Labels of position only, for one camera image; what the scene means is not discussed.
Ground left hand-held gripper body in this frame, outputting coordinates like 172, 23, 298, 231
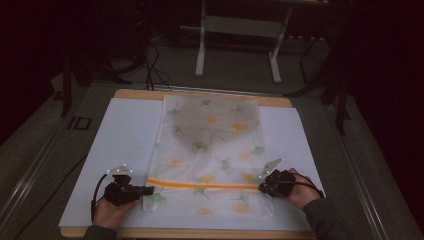
103, 163, 145, 207

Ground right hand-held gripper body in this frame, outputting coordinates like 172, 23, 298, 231
257, 157, 297, 198

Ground leaf print mesh laundry bag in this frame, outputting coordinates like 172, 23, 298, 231
142, 94, 275, 219

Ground person's left hand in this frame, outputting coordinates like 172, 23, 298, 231
92, 195, 142, 231

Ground person's right hand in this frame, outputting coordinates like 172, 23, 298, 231
284, 167, 323, 211

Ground white table mat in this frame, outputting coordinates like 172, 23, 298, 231
58, 97, 327, 233

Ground black rectangular floor plate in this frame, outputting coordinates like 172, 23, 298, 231
67, 116, 93, 131

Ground black metal stand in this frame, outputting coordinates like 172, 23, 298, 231
285, 31, 354, 137
59, 49, 133, 118

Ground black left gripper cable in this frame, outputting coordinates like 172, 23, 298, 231
90, 173, 116, 224

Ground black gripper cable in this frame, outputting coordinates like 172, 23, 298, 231
90, 173, 116, 224
289, 172, 325, 199

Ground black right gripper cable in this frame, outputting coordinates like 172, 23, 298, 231
289, 172, 325, 199

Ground thin black floor cable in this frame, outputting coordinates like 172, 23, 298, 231
12, 154, 88, 240

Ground metal floor rail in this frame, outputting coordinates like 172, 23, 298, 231
324, 103, 390, 240
0, 109, 78, 222

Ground black floor cables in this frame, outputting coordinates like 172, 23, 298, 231
143, 42, 173, 92

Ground white metal desk frame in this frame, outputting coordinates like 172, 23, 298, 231
194, 0, 295, 85

